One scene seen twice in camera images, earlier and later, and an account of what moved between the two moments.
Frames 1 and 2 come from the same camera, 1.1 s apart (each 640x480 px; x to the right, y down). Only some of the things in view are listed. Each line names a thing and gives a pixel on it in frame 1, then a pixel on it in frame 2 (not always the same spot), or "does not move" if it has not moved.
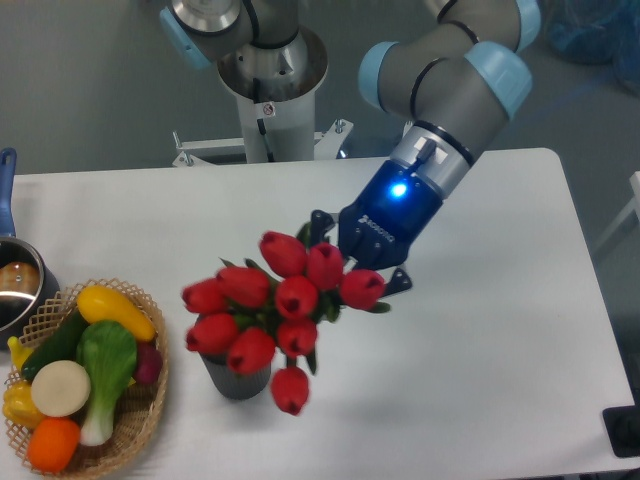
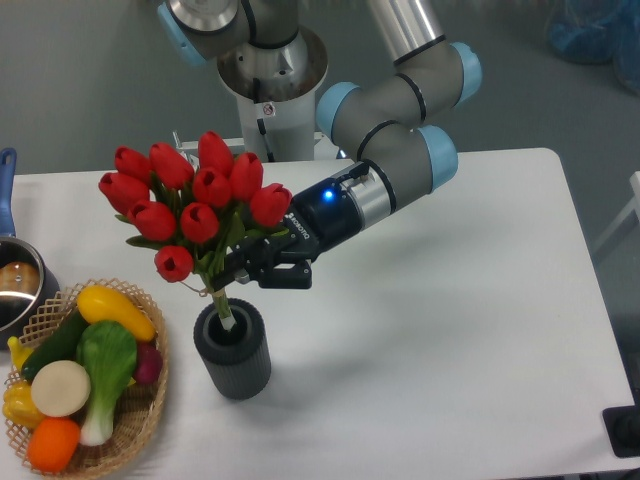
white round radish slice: [61, 388] does not move
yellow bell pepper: [19, 406] does not move
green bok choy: [108, 350] does not move
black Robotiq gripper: [380, 221] to [319, 218]
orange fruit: [53, 443] does not move
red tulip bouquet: [257, 321] to [190, 217]
